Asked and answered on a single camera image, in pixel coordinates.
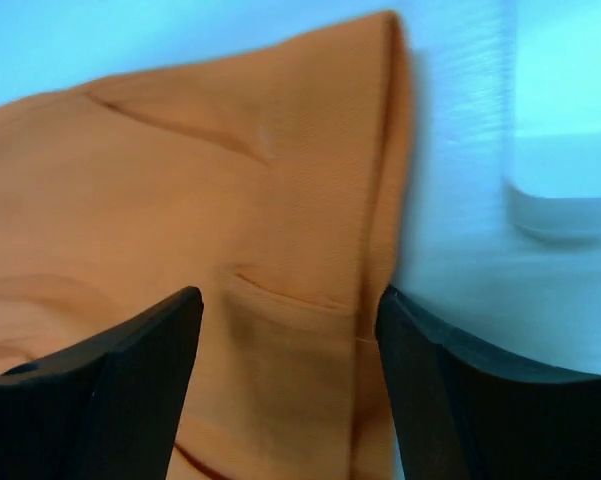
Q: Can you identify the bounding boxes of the orange trousers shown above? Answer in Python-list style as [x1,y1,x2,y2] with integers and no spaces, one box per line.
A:
[0,11,413,479]

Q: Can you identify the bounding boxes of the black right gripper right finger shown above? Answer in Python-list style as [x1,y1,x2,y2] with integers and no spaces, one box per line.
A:
[375,287,601,479]

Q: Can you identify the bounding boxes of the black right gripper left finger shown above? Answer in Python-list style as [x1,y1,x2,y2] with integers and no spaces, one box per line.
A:
[0,287,203,480]

